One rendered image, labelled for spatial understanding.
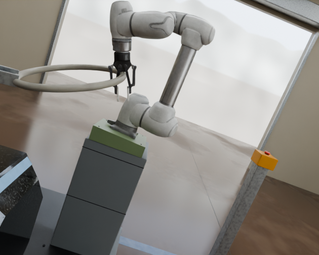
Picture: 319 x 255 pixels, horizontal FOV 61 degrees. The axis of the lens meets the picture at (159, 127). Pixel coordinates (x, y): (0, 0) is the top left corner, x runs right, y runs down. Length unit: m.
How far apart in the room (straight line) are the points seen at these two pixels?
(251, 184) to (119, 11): 1.33
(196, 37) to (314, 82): 5.09
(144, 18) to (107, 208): 1.19
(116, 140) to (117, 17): 0.74
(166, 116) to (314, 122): 5.28
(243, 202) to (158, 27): 1.28
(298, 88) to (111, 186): 5.23
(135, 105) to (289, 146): 5.19
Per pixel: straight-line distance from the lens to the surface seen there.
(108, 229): 1.93
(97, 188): 1.81
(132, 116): 1.75
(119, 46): 1.26
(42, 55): 6.17
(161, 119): 1.67
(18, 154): 1.24
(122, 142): 1.67
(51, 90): 1.09
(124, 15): 1.23
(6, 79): 1.24
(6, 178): 1.09
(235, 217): 2.00
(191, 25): 1.67
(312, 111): 6.63
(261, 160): 1.85
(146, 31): 1.18
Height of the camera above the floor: 1.35
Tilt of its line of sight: 12 degrees down
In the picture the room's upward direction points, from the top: 21 degrees clockwise
